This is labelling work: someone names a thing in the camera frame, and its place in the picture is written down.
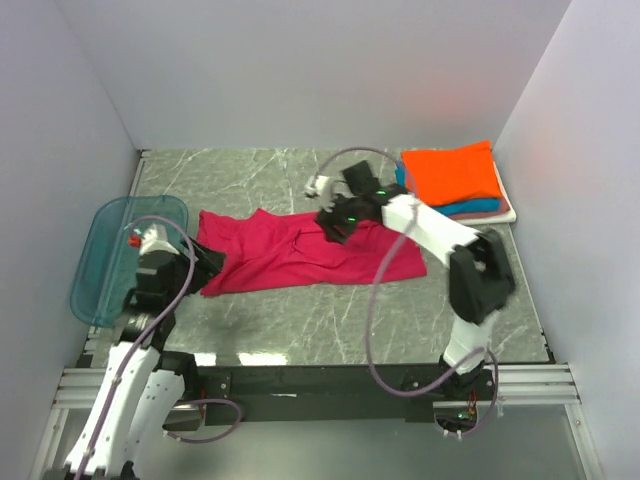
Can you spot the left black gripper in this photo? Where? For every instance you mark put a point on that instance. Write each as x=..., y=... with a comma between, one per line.
x=209, y=263

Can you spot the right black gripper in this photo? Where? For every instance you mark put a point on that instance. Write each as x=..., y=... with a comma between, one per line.
x=328, y=221

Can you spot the pink t-shirt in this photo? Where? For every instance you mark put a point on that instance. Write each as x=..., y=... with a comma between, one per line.
x=267, y=251

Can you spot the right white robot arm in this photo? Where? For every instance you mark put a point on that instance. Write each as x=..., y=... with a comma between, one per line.
x=480, y=278

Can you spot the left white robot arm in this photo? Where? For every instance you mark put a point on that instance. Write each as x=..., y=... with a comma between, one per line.
x=143, y=381

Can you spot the teal transparent plastic bin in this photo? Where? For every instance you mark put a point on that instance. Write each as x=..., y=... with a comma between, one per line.
x=106, y=270

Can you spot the folded orange t-shirt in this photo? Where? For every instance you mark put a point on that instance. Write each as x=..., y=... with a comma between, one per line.
x=443, y=177

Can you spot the folded blue t-shirt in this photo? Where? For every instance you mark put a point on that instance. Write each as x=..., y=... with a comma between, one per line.
x=469, y=206

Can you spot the folded mauve t-shirt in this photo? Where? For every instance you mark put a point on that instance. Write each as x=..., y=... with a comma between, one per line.
x=464, y=216

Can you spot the folded white t-shirt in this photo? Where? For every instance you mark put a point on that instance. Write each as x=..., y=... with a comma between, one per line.
x=506, y=217

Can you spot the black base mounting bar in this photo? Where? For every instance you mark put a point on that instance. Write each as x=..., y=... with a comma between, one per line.
x=323, y=393

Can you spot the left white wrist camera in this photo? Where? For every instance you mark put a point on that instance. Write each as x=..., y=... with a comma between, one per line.
x=154, y=238

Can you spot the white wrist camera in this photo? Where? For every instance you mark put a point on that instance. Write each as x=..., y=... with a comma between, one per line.
x=324, y=189
x=154, y=238

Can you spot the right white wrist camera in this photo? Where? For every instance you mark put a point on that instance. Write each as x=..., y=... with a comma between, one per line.
x=324, y=189

